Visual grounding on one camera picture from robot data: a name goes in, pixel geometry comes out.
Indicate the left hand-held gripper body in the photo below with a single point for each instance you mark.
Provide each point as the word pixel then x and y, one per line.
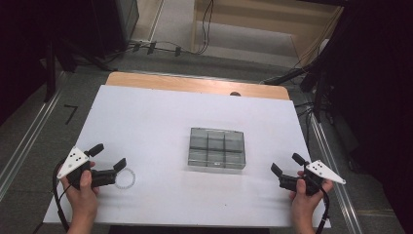
pixel 74 159

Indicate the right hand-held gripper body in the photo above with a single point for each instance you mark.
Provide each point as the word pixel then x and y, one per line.
pixel 323 170

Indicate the clear plastic compartment box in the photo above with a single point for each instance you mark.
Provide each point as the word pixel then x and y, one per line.
pixel 216 148

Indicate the person's right hand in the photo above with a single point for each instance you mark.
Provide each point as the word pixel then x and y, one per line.
pixel 303 204

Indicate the person's left hand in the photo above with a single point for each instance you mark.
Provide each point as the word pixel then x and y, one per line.
pixel 83 201

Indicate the white table board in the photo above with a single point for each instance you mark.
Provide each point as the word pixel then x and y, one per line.
pixel 156 110

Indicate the dark curtain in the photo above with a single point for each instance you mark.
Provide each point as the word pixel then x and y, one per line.
pixel 22 39
pixel 380 97

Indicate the wooden table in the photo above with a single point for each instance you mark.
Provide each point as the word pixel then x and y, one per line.
pixel 181 83

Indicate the black power adapter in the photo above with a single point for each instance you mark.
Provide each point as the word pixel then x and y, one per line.
pixel 178 51
pixel 136 47
pixel 151 47

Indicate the white power strip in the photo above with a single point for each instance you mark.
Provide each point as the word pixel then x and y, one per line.
pixel 141 41

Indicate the grey cabinet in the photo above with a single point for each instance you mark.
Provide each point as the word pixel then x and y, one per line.
pixel 128 16

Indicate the beige wooden shelf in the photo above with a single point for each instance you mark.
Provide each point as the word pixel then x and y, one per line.
pixel 246 19

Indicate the metal floor rail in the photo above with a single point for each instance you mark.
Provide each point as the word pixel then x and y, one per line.
pixel 337 191
pixel 30 133

